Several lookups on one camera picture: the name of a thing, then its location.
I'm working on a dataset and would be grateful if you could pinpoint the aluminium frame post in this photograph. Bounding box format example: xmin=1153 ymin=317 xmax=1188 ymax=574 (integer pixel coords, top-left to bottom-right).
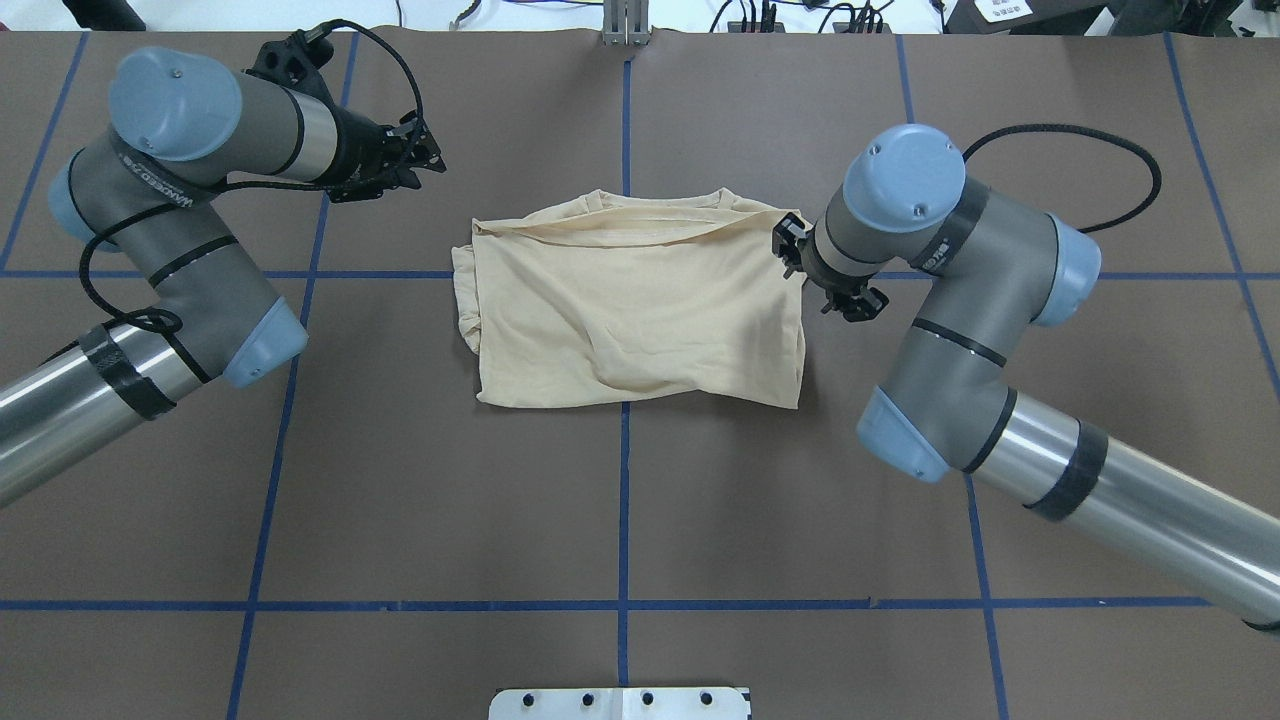
xmin=602 ymin=0 xmax=652 ymax=47

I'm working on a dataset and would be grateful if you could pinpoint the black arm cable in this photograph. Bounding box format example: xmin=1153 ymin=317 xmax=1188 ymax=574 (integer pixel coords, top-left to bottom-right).
xmin=40 ymin=18 xmax=425 ymax=386

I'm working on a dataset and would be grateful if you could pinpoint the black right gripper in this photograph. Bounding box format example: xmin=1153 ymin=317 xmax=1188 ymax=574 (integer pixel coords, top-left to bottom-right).
xmin=772 ymin=211 xmax=890 ymax=323

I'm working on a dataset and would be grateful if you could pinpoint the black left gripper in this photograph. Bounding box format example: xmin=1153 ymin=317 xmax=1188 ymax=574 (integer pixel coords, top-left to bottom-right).
xmin=325 ymin=108 xmax=447 ymax=202

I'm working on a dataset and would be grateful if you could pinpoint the white mounting plate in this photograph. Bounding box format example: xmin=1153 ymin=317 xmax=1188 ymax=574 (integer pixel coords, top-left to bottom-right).
xmin=486 ymin=685 xmax=753 ymax=719

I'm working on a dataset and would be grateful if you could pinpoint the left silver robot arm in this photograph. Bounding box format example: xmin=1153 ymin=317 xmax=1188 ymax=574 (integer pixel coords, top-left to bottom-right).
xmin=1 ymin=26 xmax=445 ymax=505

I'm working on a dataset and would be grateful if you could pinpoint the cream long-sleeve printed shirt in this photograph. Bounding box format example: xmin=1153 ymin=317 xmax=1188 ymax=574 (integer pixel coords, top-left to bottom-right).
xmin=451 ymin=188 xmax=806 ymax=410

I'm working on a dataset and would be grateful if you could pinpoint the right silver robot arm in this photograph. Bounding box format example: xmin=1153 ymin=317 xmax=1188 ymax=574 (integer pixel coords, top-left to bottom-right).
xmin=772 ymin=123 xmax=1279 ymax=635

